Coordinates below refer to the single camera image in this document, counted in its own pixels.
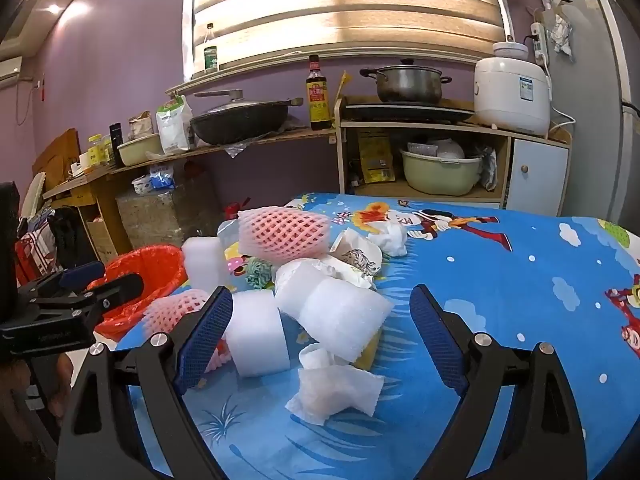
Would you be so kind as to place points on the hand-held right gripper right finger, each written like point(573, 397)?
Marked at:
point(440, 342)

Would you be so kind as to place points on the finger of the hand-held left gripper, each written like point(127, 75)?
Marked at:
point(75, 274)
point(120, 287)

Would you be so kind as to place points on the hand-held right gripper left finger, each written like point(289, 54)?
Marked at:
point(202, 342)

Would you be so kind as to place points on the trash bin with red bag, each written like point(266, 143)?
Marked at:
point(145, 270)

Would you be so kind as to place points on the curved white foam sheet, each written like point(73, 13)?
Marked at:
point(257, 332)

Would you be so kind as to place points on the white foam block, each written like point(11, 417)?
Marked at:
point(202, 260)

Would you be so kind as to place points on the white tissue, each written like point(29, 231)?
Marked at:
point(392, 237)
point(335, 392)

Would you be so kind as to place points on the printed paper wrapper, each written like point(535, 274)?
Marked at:
point(357, 260)

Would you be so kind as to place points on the large pink foam fruit net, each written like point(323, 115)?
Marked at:
point(282, 232)

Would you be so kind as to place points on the person's left hand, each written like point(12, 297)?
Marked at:
point(11, 382)

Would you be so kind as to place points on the red printed blanket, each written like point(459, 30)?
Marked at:
point(32, 255)

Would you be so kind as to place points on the black backpack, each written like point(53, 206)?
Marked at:
point(70, 235)

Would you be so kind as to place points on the cardboard box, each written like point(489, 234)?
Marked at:
point(97, 240)

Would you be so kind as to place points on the small pink foam fruit net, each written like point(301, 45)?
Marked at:
point(172, 312)

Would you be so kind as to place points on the cartoon printed blue bedsheet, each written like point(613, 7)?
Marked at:
point(500, 310)

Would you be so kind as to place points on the pale cushion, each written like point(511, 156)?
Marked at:
point(32, 195)

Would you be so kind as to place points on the wooden desk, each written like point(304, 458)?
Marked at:
point(75, 185)

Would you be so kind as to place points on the green knitted scrunchie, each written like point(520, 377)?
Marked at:
point(257, 272)

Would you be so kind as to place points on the large white foam sheet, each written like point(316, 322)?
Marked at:
point(340, 315)

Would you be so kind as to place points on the white round tub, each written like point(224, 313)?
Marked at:
point(142, 185)

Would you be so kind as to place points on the white cup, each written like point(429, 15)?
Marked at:
point(85, 161)

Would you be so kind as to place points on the crumpled white tissue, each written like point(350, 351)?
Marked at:
point(392, 237)

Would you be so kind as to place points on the wooden board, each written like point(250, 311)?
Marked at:
point(57, 155)

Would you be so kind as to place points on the blue and white bag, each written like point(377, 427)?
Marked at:
point(162, 177)

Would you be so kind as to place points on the large yellow jar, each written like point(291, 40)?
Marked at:
point(95, 149)

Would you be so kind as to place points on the small yellow jar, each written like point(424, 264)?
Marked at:
point(107, 151)

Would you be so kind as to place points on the black thermos bottle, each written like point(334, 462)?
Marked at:
point(116, 145)

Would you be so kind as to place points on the small pale green basin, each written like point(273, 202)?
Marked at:
point(140, 151)

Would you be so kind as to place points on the brown paper bag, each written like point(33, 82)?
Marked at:
point(140, 122)

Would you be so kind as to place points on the large pale green basin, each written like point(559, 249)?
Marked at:
point(440, 177)

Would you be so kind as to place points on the white flour bag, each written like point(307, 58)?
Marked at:
point(172, 125)

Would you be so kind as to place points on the plastic bag in cabinet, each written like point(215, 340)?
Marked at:
point(487, 167)

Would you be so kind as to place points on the white air conditioner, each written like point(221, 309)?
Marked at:
point(10, 67)

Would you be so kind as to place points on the white plastic containers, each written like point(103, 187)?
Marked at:
point(440, 149)

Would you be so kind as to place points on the wooden kitchen cabinet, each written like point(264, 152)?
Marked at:
point(537, 175)

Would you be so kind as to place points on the yellow food package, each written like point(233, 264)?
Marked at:
point(375, 157)

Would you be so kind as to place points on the black wok with lid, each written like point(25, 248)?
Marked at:
point(235, 122)

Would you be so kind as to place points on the wooden shelf plank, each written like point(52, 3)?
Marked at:
point(280, 136)

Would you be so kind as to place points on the black induction cooktop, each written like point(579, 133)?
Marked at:
point(407, 112)

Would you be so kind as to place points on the green label glass bottle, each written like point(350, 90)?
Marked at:
point(211, 52)

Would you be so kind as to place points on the white rice cooker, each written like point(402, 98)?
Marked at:
point(510, 95)

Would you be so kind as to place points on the steel cooking pot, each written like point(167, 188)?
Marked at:
point(407, 85)

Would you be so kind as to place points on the soy sauce bottle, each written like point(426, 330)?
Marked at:
point(316, 95)

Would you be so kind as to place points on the yellow plastic packet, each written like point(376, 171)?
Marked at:
point(344, 85)

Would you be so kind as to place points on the grey refrigerator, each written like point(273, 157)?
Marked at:
point(600, 110)

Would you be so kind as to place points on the crumpled clear plastic bag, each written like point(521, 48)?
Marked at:
point(560, 35)

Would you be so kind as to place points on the striped window blind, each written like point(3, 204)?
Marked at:
point(340, 5)

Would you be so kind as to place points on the white wall power strip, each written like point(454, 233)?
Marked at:
point(539, 42)

